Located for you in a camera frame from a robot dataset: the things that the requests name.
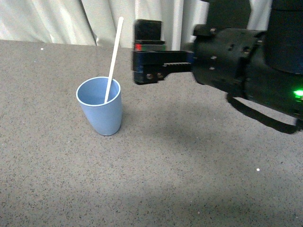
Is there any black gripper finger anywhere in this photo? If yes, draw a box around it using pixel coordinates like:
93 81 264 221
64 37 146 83
134 19 166 51
133 51 194 84

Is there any black cable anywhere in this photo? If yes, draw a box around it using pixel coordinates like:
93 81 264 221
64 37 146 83
226 93 303 135

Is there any blue plastic cup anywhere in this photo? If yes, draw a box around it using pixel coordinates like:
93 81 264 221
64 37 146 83
76 77 122 136

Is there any pale wooden chopstick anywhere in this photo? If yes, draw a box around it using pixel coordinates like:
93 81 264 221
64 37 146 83
104 17 124 103

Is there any grey-white curtain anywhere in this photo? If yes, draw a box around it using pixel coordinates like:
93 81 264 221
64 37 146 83
0 0 273 51

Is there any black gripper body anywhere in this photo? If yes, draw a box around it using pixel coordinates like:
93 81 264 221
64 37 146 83
191 25 266 98

